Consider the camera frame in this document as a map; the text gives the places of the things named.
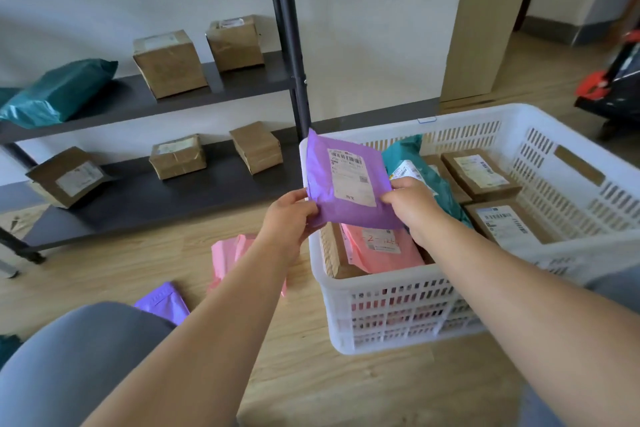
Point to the person's left hand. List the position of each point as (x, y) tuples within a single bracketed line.
[(287, 226)]

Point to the person's right hand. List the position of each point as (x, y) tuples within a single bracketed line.
[(417, 211)]

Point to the pink mailer with handwriting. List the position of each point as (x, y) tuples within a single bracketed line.
[(247, 246), (390, 261)]

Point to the barcode label cardboard box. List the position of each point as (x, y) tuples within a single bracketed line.
[(332, 251)]

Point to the plain brown box shelf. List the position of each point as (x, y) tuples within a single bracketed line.
[(257, 149)]

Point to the glossy tape-covered cardboard box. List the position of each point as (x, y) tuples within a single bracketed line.
[(500, 191)]

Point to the white plastic crate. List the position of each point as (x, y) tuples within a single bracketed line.
[(332, 336)]

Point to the taped box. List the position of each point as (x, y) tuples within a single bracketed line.
[(177, 161)]

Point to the small square cardboard box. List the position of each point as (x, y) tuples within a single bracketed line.
[(235, 46)]

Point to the tall brown cardboard box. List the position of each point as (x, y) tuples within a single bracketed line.
[(170, 69)]

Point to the labelled box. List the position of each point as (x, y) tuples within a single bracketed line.
[(45, 176)]

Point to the person's right forearm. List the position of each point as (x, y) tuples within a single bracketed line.
[(540, 321)]

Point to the person's left forearm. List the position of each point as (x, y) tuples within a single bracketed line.
[(200, 341)]

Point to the person's right leg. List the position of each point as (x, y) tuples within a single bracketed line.
[(620, 289)]

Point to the person's leg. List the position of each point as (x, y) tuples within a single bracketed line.
[(75, 366), (620, 289)]

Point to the person's left leg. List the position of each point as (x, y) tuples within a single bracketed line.
[(75, 366)]

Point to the black metal shelf rack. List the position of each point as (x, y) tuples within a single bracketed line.
[(150, 196)]

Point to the red and black object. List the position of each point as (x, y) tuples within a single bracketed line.
[(615, 96)]

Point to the crumpled clear tape scrap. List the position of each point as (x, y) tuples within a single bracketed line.
[(25, 221)]

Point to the beige door frame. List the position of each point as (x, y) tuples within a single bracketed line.
[(490, 16)]

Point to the grey metal frame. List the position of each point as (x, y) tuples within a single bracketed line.
[(7, 269)]

